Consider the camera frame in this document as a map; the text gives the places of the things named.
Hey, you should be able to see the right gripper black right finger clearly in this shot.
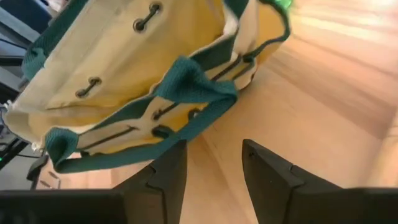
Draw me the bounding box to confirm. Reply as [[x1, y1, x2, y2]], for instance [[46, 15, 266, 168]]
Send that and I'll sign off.
[[241, 138, 343, 224]]

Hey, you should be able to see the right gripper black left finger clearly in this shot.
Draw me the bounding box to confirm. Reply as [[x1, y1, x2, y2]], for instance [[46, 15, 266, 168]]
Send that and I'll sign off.
[[112, 139, 188, 224]]

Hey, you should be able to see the beige canvas bag green trim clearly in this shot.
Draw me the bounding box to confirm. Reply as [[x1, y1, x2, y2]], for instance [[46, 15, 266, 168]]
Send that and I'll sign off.
[[1, 0, 293, 174]]

